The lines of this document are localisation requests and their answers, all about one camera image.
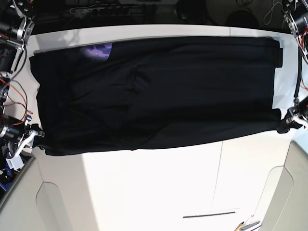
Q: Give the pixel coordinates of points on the black T-shirt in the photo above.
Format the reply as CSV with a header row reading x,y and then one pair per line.
x,y
156,93

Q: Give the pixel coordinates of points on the tools at bottom edge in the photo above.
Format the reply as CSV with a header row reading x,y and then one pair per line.
x,y
249,225

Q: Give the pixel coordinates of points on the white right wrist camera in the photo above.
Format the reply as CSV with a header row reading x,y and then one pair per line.
x,y
15,162

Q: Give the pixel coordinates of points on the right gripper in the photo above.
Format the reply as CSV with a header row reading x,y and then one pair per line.
x,y
23,136

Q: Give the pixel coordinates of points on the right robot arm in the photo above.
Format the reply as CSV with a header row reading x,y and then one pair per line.
x,y
16,25

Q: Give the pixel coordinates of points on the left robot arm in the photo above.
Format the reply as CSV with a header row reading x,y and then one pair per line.
x,y
295,13

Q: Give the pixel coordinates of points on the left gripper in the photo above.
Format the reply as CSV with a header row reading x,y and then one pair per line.
x,y
294,118

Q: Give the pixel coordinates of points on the black power strip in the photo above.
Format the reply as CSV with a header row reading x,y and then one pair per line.
x,y
80,12

